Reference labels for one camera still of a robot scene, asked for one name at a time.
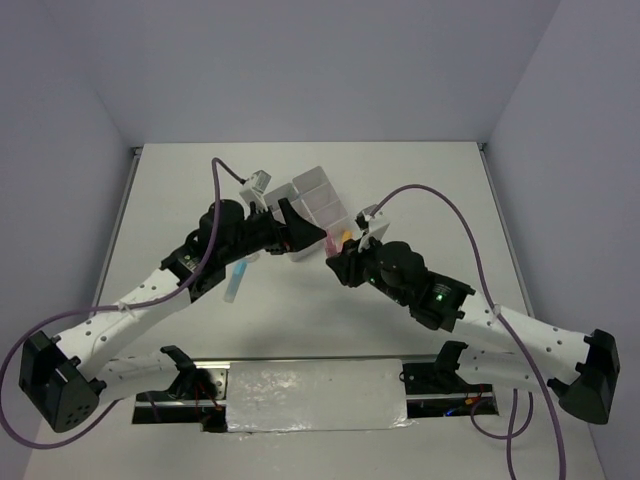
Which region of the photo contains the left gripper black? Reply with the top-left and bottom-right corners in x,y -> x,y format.
220,197 -> 326,265

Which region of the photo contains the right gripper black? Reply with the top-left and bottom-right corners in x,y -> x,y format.
326,230 -> 410,306

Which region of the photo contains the pink orange highlighter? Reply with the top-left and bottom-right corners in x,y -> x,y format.
340,230 -> 353,246

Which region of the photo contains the pink eraser case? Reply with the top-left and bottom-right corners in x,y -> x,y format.
324,233 -> 342,258

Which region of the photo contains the light blue pen case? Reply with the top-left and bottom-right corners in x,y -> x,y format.
223,259 -> 248,303

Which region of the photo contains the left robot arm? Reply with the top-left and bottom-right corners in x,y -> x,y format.
19,199 -> 326,433

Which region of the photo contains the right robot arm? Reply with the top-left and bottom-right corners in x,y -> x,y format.
326,240 -> 620,425

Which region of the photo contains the left white divided container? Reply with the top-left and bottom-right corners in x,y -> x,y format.
264,183 -> 324,264

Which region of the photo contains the white divided container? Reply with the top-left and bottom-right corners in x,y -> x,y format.
292,166 -> 350,238
264,183 -> 324,264

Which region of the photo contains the right white divided container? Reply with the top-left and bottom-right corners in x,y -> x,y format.
292,166 -> 350,238

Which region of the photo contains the silver foil sheet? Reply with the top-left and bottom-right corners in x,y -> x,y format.
226,359 -> 410,433

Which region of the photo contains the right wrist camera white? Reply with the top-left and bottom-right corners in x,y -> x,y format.
355,204 -> 390,252

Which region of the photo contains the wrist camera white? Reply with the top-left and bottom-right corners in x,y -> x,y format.
239,170 -> 271,210
355,204 -> 390,252

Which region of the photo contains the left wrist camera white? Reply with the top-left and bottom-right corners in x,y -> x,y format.
239,170 -> 271,210

